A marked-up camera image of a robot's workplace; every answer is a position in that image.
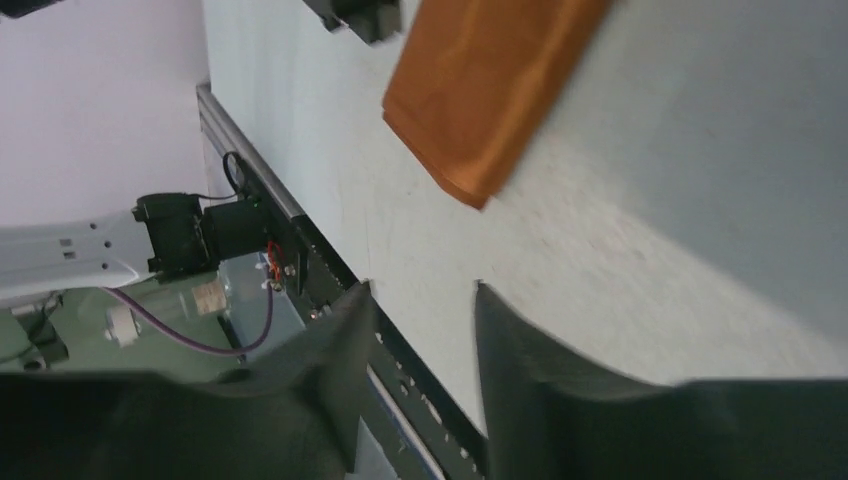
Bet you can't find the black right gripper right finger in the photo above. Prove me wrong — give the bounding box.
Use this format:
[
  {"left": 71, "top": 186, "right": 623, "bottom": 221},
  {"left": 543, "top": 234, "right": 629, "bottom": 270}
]
[{"left": 473, "top": 282, "right": 847, "bottom": 479}]

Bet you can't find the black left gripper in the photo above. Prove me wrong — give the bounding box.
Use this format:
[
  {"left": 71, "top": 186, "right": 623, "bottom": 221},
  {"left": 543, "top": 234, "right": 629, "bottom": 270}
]
[{"left": 304, "top": 0, "right": 402, "bottom": 45}]

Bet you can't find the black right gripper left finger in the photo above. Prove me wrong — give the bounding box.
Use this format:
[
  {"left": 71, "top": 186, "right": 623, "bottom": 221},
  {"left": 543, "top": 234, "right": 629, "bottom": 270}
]
[{"left": 1, "top": 282, "right": 375, "bottom": 479}]

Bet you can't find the orange cloth napkin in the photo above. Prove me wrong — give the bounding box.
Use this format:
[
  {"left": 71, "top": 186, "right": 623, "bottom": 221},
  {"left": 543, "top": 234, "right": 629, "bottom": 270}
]
[{"left": 382, "top": 0, "right": 612, "bottom": 210}]

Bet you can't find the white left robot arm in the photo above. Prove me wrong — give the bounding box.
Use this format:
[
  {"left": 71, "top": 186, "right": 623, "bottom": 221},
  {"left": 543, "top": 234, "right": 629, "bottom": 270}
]
[{"left": 1, "top": 1, "right": 208, "bottom": 304}]

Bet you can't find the aluminium frame rail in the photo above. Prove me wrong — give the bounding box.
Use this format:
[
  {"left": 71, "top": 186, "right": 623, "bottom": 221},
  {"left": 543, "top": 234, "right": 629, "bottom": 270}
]
[{"left": 196, "top": 82, "right": 306, "bottom": 219}]

